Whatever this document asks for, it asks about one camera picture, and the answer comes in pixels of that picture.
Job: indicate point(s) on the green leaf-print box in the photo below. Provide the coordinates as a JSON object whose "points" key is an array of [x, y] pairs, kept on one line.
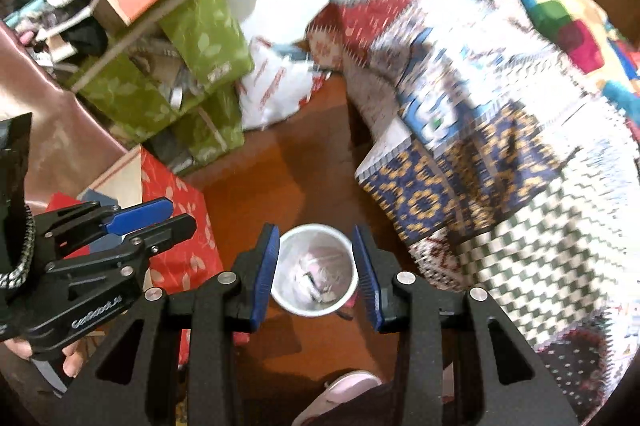
{"points": [[130, 98], [210, 36], [210, 128]]}

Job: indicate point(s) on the white plastic bucket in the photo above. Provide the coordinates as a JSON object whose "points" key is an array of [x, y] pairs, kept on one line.
{"points": [[290, 301]]}

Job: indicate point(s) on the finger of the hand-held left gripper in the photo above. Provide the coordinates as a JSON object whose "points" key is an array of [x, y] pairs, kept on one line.
{"points": [[165, 233], [140, 213]]}

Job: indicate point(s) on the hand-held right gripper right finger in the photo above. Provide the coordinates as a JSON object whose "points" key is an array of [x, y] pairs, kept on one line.
{"points": [[369, 281]]}

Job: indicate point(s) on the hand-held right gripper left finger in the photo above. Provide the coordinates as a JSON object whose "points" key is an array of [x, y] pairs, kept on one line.
{"points": [[265, 278]]}

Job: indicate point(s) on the pink satin cloth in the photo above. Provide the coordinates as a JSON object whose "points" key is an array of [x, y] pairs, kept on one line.
{"points": [[55, 131]]}

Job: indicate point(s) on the white plastic bag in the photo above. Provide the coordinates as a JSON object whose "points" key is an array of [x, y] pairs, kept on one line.
{"points": [[272, 86]]}

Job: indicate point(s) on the pink slipper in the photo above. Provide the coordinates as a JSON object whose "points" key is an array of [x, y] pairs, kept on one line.
{"points": [[340, 393]]}

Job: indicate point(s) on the patchwork bedspread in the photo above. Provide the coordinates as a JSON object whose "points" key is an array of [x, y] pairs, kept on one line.
{"points": [[500, 166]]}

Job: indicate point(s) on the red leaf-print box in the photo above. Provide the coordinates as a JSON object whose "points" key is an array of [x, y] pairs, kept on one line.
{"points": [[180, 226]]}

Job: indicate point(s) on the person's left hand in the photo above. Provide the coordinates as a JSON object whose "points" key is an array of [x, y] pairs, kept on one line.
{"points": [[72, 363]]}

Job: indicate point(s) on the green leaf-print bags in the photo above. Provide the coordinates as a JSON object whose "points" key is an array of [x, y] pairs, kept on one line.
{"points": [[130, 38]]}

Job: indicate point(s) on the white tissue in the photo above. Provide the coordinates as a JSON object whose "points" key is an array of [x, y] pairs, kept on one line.
{"points": [[312, 273]]}

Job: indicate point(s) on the colourful block-pattern quilt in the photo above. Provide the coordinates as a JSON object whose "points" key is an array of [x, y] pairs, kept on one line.
{"points": [[580, 36]]}

